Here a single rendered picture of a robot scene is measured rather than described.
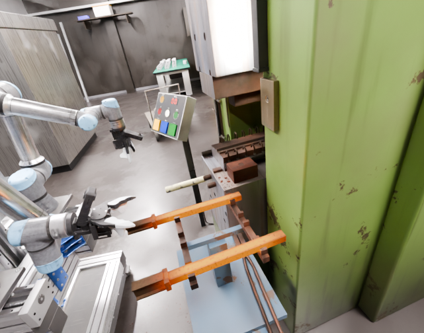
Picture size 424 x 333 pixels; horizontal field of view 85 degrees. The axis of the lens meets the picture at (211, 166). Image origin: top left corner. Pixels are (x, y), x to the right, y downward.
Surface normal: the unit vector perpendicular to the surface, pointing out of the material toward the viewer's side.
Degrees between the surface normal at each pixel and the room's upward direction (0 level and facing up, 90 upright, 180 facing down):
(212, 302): 0
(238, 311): 0
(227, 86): 90
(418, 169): 90
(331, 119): 90
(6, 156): 90
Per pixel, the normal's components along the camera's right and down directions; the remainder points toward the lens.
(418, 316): -0.15, -0.85
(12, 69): 0.15, 0.48
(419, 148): -0.94, 0.27
